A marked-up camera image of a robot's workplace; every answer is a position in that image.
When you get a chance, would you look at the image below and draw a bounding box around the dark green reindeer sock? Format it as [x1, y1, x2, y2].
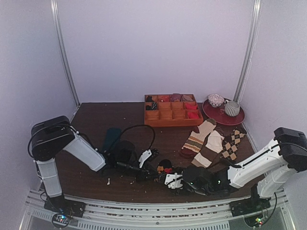
[101, 128, 121, 153]

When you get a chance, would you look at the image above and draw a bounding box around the right aluminium frame post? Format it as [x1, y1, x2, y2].
[234, 0, 262, 103]

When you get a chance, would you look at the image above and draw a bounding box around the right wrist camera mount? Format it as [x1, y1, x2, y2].
[164, 172, 183, 189]

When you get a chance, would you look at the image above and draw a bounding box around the beige striped sock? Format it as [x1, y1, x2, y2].
[191, 127, 224, 168]
[179, 118, 216, 159]

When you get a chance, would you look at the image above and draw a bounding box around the red yellow argyle sock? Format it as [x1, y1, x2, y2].
[156, 159, 178, 175]

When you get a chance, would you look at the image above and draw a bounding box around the red rolled sock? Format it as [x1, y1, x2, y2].
[187, 111, 199, 119]
[184, 103, 198, 110]

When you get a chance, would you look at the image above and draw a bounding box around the wooden compartment tray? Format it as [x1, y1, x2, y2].
[144, 93, 204, 127]

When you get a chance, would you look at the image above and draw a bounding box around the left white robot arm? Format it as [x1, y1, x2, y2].
[27, 116, 158, 213]

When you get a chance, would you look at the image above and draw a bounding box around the brown beige argyle sock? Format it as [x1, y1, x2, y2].
[220, 127, 247, 162]

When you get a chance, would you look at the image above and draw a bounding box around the left aluminium frame post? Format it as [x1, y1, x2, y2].
[50, 0, 81, 107]

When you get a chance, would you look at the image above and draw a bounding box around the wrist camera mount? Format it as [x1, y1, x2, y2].
[164, 172, 183, 189]
[138, 149, 159, 168]

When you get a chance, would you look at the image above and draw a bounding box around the white patterned bowl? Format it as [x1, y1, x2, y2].
[208, 94, 224, 108]

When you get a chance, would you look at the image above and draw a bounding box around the striped grey mug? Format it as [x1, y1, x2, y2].
[224, 100, 240, 117]

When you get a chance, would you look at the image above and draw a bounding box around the red rolled sock lower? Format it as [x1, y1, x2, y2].
[187, 111, 199, 119]

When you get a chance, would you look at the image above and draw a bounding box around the red rolled sock upper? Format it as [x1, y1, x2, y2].
[184, 103, 198, 110]

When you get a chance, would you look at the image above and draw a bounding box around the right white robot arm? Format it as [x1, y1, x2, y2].
[156, 127, 307, 212]

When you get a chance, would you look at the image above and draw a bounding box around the black white rolled sock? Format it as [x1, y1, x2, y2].
[145, 102, 158, 111]

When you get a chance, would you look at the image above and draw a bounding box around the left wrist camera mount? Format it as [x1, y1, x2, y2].
[138, 149, 159, 168]

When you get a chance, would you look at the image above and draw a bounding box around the front aluminium rail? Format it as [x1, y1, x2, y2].
[19, 190, 295, 230]

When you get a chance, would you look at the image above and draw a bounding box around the red round plate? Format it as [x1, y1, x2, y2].
[202, 100, 245, 126]

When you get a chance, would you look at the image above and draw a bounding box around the left black cable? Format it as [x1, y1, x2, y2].
[105, 124, 156, 154]

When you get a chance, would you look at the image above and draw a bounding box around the aluminium frame post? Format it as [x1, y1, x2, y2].
[234, 0, 262, 103]
[50, 0, 81, 107]

